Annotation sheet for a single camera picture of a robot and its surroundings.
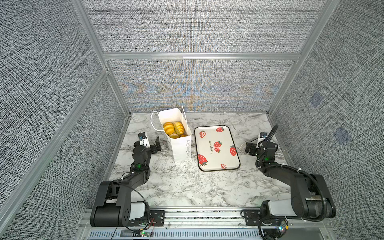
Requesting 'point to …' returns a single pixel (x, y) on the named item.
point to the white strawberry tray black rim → (216, 149)
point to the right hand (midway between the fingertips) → (256, 142)
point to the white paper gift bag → (181, 148)
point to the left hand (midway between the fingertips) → (150, 137)
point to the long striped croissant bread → (179, 127)
